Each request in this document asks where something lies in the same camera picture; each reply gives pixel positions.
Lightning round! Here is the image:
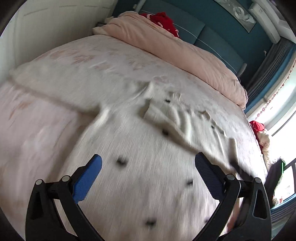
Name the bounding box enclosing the teal upholstered headboard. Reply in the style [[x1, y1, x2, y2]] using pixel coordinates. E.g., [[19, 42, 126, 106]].
[[113, 0, 273, 84]]

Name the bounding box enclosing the white wardrobe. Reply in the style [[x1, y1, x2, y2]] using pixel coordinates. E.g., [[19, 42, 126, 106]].
[[1, 0, 117, 81]]

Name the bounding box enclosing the grey window curtain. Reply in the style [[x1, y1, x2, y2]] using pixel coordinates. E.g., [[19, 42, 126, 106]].
[[245, 38, 295, 101]]

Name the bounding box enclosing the red garment on headboard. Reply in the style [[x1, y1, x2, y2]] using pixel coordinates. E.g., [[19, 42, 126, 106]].
[[140, 12, 179, 38]]

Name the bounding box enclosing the pink floral bed blanket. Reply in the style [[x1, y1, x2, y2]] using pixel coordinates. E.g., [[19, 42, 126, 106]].
[[1, 35, 267, 235]]

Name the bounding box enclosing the red cloth by window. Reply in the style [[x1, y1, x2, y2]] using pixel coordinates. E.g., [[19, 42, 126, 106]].
[[249, 120, 265, 150]]

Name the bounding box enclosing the framed wall picture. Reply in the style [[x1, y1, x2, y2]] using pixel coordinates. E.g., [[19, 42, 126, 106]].
[[215, 0, 256, 33]]

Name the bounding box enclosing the pink folded duvet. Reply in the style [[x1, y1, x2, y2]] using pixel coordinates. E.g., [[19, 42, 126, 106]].
[[92, 11, 248, 109]]

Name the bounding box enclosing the white air conditioner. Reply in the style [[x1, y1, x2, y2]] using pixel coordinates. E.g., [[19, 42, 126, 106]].
[[249, 2, 280, 44]]

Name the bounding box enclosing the cream cloth by window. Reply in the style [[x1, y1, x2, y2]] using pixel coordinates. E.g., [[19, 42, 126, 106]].
[[257, 130, 272, 169]]

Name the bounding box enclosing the cream fuzzy knit sweater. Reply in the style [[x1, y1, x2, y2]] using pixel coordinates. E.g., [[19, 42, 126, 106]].
[[59, 81, 246, 241]]

